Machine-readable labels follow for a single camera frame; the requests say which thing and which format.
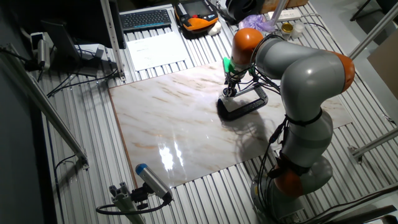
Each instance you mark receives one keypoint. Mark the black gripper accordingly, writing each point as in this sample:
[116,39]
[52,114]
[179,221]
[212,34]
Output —
[231,81]

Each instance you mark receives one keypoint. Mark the silver metal jar lid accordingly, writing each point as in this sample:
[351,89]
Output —
[230,92]

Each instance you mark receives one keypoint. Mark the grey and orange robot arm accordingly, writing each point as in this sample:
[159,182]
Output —
[308,81]

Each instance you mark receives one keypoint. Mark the small clear glass jar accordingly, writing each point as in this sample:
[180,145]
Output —
[227,100]

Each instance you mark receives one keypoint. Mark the jar with yellow lid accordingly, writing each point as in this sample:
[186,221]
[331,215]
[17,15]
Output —
[286,28]

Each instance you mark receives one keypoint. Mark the black C-clamp with steel screw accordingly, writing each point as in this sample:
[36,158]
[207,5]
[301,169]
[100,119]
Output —
[245,110]

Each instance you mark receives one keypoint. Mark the small white rounded object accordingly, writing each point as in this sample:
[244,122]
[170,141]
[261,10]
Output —
[215,29]

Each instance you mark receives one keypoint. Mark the marble pattern board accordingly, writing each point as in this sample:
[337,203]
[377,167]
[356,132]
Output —
[171,124]

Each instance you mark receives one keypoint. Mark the purple plastic bag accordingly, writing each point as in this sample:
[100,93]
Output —
[256,21]

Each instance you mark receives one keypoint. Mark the orange and black teach pendant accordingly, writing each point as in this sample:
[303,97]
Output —
[199,23]

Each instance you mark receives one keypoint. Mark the white printed paper sheet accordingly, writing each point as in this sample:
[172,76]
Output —
[155,51]

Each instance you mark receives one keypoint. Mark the large black round object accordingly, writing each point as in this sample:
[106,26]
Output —
[242,7]

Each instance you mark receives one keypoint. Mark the white plastic cup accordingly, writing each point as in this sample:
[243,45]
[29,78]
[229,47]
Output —
[298,29]

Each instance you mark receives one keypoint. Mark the white power strip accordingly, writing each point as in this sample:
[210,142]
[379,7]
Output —
[292,14]

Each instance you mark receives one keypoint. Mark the black computer keyboard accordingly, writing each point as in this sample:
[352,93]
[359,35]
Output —
[144,20]

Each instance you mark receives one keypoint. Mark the brown cardboard box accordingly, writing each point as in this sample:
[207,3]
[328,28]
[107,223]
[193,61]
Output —
[298,2]

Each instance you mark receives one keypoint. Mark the grey desktop device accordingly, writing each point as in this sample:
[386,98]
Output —
[91,54]

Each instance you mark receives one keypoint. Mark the black computer monitor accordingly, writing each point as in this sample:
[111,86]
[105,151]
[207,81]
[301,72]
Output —
[90,21]

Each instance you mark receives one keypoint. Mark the brown cardboard panel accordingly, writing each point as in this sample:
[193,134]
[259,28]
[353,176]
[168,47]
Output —
[387,68]

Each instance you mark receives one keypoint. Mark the black monitor stand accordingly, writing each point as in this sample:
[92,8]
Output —
[60,40]

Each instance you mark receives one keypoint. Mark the long slanted aluminium beam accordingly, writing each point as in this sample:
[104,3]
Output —
[46,105]

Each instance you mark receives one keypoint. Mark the silver upright post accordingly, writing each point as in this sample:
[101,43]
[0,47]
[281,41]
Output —
[280,11]

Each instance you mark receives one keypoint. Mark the silver camera with blue end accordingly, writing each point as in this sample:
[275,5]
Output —
[152,180]

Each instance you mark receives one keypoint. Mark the aluminium upright frame post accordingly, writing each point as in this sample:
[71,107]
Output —
[112,37]

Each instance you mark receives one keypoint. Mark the black camera ball mount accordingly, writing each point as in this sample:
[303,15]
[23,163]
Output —
[140,196]

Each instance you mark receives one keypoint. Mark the short aluminium profile post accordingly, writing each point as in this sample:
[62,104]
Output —
[124,202]

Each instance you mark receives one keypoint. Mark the aluminium beam with bracket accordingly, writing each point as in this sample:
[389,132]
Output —
[376,143]

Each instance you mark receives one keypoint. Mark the slanted aluminium frame beam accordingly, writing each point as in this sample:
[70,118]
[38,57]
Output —
[373,31]

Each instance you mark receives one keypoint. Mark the silver camera on bracket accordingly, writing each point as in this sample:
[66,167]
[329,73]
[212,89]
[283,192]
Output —
[43,53]

